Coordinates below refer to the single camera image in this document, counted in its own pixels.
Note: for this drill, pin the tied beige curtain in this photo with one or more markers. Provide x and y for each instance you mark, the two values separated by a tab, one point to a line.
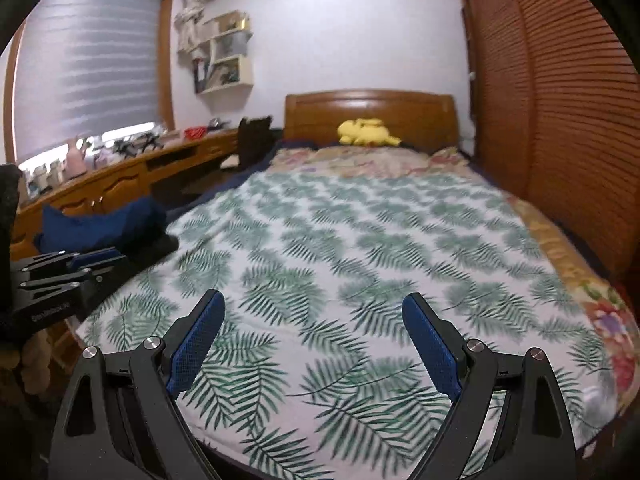
192	25

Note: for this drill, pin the bed with leaf-print cover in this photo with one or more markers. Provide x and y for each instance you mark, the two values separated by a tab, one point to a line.
350	260

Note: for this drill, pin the person's left hand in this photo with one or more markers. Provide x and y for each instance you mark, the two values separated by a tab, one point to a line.
37	360

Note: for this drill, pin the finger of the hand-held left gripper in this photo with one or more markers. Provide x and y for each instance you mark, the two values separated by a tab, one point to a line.
105	272
95	257

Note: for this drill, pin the wooden desk with cabinets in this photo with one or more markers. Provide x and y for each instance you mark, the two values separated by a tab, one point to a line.
125	180

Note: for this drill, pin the wooden bed headboard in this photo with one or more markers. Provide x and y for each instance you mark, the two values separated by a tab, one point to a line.
425	120

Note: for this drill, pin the black clothes pile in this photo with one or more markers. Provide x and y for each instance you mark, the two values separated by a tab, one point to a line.
155	247

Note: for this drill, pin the yellow plush toy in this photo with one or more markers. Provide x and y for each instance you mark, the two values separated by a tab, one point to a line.
365	132

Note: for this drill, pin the dark chair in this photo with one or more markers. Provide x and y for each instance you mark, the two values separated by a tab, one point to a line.
255	142

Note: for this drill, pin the grey window roller blind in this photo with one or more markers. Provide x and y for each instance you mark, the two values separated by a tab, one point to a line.
90	60

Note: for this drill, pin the cluster of small jars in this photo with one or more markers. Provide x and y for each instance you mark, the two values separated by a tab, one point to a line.
47	175

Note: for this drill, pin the pink bottle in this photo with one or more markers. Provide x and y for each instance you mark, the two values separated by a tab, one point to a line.
75	162

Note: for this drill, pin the navy blue suit jacket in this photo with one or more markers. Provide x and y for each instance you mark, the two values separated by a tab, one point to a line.
100	225

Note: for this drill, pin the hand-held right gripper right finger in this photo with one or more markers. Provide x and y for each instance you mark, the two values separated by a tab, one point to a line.
435	350

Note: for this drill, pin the white wall shelf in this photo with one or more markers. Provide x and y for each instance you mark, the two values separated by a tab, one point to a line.
235	80

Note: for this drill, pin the wooden louvered wardrobe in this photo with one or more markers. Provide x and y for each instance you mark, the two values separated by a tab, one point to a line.
560	110

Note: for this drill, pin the red basket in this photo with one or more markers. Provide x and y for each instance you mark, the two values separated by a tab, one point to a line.
195	133

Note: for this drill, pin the wooden window frame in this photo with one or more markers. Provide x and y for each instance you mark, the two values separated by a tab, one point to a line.
169	60

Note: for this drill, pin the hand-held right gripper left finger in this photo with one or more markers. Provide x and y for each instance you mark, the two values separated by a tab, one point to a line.
195	345

